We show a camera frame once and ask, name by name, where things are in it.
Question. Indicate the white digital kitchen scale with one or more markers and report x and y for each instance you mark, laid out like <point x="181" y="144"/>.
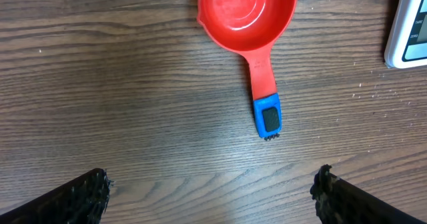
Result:
<point x="406" y="46"/>

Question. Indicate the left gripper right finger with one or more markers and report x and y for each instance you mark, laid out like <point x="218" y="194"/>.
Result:
<point x="339" y="202"/>

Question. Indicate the red measuring scoop blue handle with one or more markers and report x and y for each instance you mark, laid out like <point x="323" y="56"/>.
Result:
<point x="250" y="28"/>

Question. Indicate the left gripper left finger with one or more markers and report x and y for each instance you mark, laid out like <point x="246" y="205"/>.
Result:
<point x="81" y="200"/>

